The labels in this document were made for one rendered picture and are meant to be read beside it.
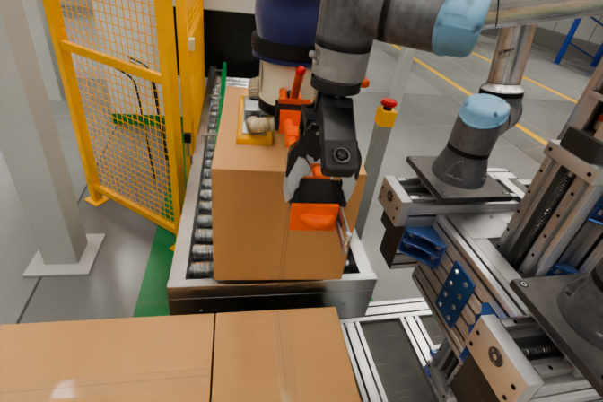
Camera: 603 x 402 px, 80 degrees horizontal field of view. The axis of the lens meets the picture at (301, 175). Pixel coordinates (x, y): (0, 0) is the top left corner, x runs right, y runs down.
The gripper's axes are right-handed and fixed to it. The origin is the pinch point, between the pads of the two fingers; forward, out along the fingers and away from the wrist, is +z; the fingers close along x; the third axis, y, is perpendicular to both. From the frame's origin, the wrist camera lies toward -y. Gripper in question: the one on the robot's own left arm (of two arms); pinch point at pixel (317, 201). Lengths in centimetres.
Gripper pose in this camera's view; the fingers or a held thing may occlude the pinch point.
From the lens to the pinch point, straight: 59.7
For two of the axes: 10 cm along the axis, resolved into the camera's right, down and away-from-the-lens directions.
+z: -1.3, 8.3, 5.4
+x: -9.9, -0.5, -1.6
